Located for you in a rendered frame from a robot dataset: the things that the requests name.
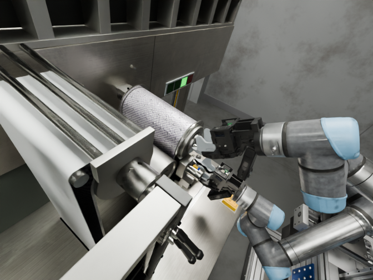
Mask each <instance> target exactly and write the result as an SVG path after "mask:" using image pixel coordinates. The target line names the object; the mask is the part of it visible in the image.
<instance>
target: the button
mask: <svg viewBox="0 0 373 280"><path fill-rule="evenodd" d="M232 197H233V195H232V196H231V197H230V198H224V199H223V200H222V203H224V204H225V205H226V206H228V207H229V208H230V209H232V210H233V211H235V210H236V209H237V207H238V205H237V204H236V203H235V201H233V200H232Z"/></svg>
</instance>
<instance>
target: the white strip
mask: <svg viewBox="0 0 373 280"><path fill-rule="evenodd" d="M0 124H1V126H2V127H3V129H4V130H5V132H6V133H7V134H8V136H9V138H10V139H11V141H12V142H13V144H14V145H15V147H16V149H17V150H18V152H19V153H20V155H21V156H22V158H23V159H24V161H25V162H26V164H27V166H28V167H29V169H30V170H31V171H32V173H33V175H34V176H35V178H36V179H37V181H38V182H39V184H40V185H41V187H42V188H43V190H44V191H45V193H46V195H47V196H48V198H49V199H50V201H51V202H52V204H53V205H54V207H55V208H56V210H57V212H58V213H59V215H60V216H61V218H60V219H61V221H62V222H63V223H64V224H65V225H66V226H67V227H68V228H69V230H70V231H71V232H72V233H73V234H74V235H75V236H76V238H77V239H78V240H79V241H80V242H81V244H82V245H84V246H85V248H86V249H87V250H88V251H90V250H91V249H92V248H93V247H94V246H95V245H96V243H95V241H94V239H93V236H92V234H91V232H90V230H89V227H88V225H87V223H86V220H85V218H84V215H83V213H82V211H81V208H80V206H79V204H78V201H77V199H76V197H75V195H74V192H73V190H72V188H71V185H70V183H71V184H72V185H73V186H74V187H75V188H78V187H81V186H83V185H84V184H86V183H87V181H88V180H89V175H88V174H87V173H86V172H85V171H84V170H82V167H84V166H86V164H85V163H83V162H82V161H81V160H80V159H79V158H78V157H77V156H76V155H75V154H74V153H73V152H72V151H71V150H69V149H68V148H67V147H66V146H65V145H64V144H63V143H62V142H61V141H60V140H59V139H58V138H57V137H55V136H54V135H53V134H52V133H51V132H50V131H49V130H47V129H46V127H45V126H44V125H42V124H41V123H40V122H39V121H38V120H37V119H36V118H35V117H33V116H32V115H31V114H30V113H29V112H28V111H27V110H26V109H25V108H24V107H23V106H22V105H21V104H19V103H18V102H17V101H16V100H15V99H14V98H13V97H12V96H11V95H10V94H9V93H8V92H7V91H5V90H4V89H3V88H2V87H1V86H0Z"/></svg>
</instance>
